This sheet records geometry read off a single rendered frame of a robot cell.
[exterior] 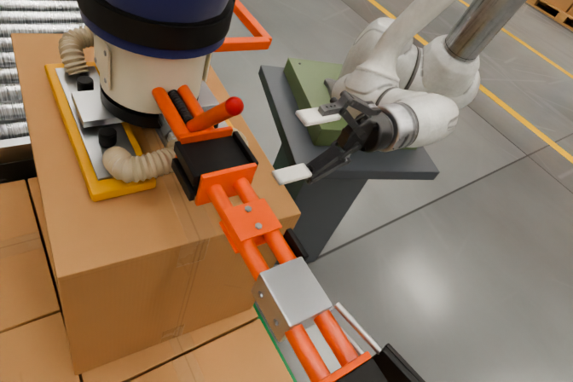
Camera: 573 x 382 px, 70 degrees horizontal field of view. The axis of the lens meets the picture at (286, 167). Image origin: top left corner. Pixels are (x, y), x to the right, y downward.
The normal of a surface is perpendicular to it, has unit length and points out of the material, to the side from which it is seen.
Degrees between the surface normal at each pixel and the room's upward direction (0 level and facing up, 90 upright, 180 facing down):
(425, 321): 0
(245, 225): 0
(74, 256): 0
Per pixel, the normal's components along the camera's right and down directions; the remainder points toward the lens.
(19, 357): 0.29, -0.68
